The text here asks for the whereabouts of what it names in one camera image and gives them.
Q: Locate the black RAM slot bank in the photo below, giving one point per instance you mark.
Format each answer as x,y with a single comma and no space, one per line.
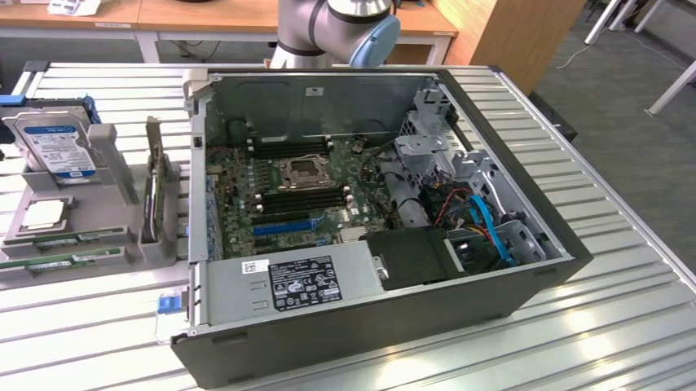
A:
305,200
291,146

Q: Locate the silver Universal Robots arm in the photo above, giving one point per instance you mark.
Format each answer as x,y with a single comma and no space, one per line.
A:
327,32

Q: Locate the CPU socket with metal frame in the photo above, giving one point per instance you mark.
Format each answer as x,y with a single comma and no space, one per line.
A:
305,173

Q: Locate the wooden cabinet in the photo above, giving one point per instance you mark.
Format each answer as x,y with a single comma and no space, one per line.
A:
506,36

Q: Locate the graphics card with metal bracket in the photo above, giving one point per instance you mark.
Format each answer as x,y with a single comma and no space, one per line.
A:
157,179

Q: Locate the grey power supply unit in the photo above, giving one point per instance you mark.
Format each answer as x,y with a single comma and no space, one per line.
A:
295,285

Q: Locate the open black PC case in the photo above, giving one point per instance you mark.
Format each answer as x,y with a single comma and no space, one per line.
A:
381,326

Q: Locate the wooden desk with white frame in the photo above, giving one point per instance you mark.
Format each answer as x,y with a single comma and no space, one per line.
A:
218,20

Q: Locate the CPU with silver lid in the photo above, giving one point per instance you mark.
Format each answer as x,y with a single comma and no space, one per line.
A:
43,215

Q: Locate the blue plastic latch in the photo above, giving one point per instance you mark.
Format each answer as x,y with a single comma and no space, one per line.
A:
168,304

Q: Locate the blue expansion slot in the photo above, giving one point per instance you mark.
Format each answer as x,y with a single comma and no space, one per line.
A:
285,229

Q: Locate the white table leg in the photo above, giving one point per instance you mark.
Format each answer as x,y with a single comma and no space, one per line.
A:
671,89

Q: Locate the metal disk bay cage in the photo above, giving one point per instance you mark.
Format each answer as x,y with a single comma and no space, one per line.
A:
435,150

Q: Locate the hard disk with blue label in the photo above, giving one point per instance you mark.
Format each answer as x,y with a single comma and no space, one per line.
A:
52,142

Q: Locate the blue disk carrier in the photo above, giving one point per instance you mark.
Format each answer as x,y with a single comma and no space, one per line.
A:
54,102

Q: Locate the green motherboard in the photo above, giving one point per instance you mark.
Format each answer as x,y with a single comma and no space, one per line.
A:
295,195

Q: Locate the green RAM stick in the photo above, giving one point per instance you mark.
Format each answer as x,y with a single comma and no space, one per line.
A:
49,264
62,239

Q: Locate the grey parts rack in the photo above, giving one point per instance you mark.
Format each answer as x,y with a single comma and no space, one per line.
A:
77,228

